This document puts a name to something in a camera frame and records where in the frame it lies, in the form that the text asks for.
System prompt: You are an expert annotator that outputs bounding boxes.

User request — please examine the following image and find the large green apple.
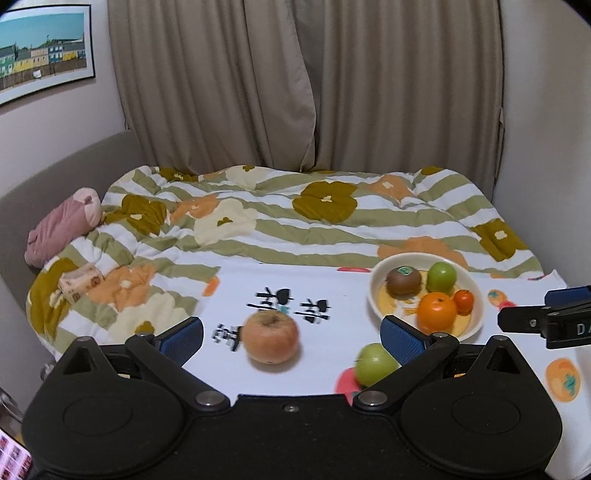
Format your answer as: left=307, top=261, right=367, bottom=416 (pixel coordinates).
left=353, top=343, right=400, bottom=387

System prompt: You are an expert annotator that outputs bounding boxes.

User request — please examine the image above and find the small red-orange tangerine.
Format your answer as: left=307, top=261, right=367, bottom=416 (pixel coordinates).
left=453, top=289, right=475, bottom=316

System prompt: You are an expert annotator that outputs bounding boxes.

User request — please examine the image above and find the red yellow apple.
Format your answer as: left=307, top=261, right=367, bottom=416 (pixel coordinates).
left=240, top=310, right=300, bottom=365

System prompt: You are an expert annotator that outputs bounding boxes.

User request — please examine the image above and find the orange in bowl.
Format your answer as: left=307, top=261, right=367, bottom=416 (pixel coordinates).
left=416, top=292, right=458, bottom=334

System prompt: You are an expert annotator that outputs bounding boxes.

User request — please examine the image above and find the cream ceramic bowl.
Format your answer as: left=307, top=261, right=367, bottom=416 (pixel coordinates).
left=368, top=252, right=484, bottom=342

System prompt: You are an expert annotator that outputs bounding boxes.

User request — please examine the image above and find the brown kiwi with sticker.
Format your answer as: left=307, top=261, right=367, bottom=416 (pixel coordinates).
left=386, top=265, right=422, bottom=297

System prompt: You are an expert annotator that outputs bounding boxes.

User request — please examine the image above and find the small green apple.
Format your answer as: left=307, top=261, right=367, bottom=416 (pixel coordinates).
left=426, top=262, right=457, bottom=294

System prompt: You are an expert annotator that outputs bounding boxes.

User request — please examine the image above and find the white fruit-print cloth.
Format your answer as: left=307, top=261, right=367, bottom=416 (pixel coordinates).
left=184, top=265, right=590, bottom=479

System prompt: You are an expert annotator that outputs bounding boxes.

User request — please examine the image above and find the small patterned pouch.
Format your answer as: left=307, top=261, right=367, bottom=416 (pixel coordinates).
left=58, top=263, right=104, bottom=304

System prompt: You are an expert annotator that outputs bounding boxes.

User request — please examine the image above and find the floral striped quilt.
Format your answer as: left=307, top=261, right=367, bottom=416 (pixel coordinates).
left=26, top=165, right=543, bottom=356

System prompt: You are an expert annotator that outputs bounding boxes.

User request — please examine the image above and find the pink plush pillow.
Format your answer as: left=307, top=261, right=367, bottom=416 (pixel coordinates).
left=24, top=187, right=102, bottom=269

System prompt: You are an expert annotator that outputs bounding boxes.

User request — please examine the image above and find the phone screen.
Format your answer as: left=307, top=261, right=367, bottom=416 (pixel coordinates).
left=0, top=430, right=32, bottom=480

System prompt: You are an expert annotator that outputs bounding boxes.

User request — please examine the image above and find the grey bed headboard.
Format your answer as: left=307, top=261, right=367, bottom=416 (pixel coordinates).
left=1, top=130, right=145, bottom=310

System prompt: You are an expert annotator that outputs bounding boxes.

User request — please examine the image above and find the beige curtain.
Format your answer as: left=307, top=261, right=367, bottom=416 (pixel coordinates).
left=108, top=1, right=504, bottom=196

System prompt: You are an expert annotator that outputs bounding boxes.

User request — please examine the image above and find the framed houses picture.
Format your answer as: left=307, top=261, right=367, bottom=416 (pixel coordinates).
left=0, top=4, right=95, bottom=105

